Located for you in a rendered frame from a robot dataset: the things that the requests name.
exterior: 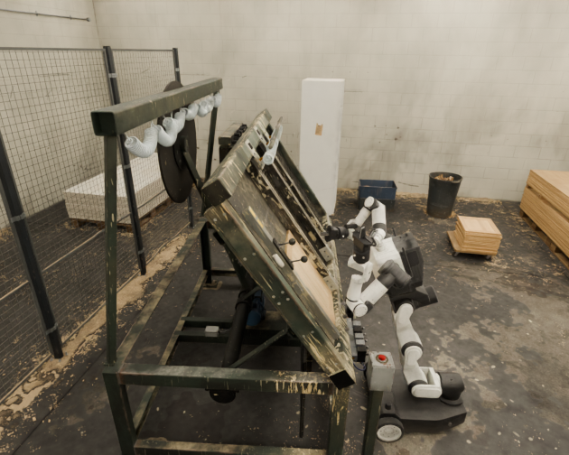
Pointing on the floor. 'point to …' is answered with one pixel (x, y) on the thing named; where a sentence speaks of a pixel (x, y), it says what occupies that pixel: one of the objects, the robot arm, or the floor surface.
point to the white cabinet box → (321, 136)
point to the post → (372, 422)
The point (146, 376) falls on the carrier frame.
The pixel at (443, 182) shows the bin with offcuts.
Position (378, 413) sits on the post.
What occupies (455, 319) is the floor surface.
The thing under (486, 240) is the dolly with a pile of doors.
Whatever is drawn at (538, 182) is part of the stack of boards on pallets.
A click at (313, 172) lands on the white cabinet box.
